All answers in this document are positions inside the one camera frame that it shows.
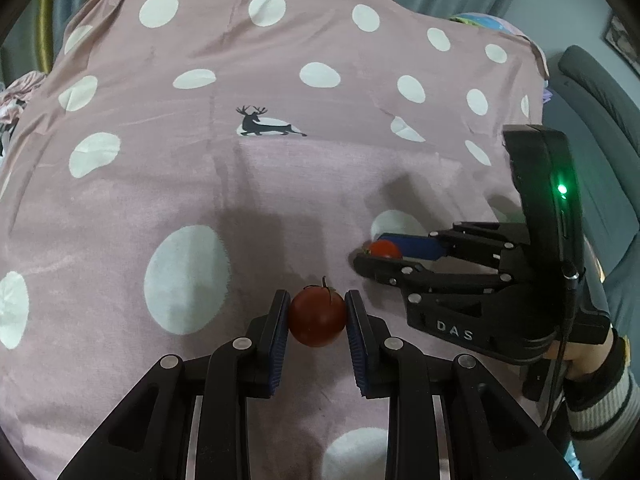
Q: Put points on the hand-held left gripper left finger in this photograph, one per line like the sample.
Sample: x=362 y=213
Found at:
x=277 y=340

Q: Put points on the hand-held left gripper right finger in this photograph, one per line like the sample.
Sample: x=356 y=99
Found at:
x=356 y=340

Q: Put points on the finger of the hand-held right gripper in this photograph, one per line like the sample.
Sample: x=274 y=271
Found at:
x=415 y=246
x=385 y=269

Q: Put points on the red cherry tomato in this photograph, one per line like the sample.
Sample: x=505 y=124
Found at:
x=384 y=250
x=317 y=317

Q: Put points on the person's right forearm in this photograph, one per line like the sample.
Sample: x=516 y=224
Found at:
x=605 y=410

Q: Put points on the person's right hand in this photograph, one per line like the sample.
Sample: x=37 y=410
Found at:
x=590 y=352

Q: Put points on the lilac crumpled cloth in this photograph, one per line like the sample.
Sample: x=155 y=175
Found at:
x=547 y=96

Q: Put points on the dark grey sofa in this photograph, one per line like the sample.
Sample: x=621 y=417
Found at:
x=600 y=110

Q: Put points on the colourful printed cloth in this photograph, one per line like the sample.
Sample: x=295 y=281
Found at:
x=482 y=21

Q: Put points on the pink polka-dot bedsheet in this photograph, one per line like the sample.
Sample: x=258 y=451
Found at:
x=150 y=185

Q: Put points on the pink crumpled cloth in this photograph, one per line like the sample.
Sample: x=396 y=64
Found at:
x=20 y=95

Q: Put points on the yellow patterned curtain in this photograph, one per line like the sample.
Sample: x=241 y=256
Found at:
x=45 y=25

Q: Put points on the framed wall picture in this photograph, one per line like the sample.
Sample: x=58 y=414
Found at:
x=622 y=40

